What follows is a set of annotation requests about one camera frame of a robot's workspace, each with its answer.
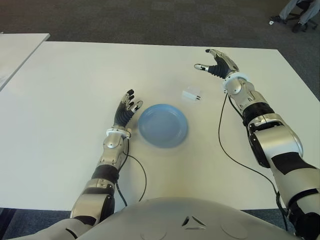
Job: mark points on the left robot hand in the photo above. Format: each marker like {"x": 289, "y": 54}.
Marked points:
{"x": 123, "y": 115}

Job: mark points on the seated person legs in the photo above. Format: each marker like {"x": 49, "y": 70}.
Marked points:
{"x": 306, "y": 13}

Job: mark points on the white charger plug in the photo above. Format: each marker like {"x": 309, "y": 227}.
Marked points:
{"x": 189, "y": 95}

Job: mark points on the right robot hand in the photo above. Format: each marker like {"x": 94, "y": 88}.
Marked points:
{"x": 221, "y": 66}

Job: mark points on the black office chair base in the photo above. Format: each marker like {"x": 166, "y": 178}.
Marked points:
{"x": 293, "y": 15}

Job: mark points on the blue round plate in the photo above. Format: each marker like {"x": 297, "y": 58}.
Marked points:
{"x": 162, "y": 126}

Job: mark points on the white side table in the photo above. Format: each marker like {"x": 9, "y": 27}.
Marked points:
{"x": 17, "y": 53}

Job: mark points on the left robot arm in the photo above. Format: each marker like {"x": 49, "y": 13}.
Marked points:
{"x": 107, "y": 160}

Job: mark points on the grey robot torso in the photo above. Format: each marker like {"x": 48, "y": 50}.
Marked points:
{"x": 170, "y": 222}

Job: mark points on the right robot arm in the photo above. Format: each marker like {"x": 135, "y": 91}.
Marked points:
{"x": 272, "y": 140}

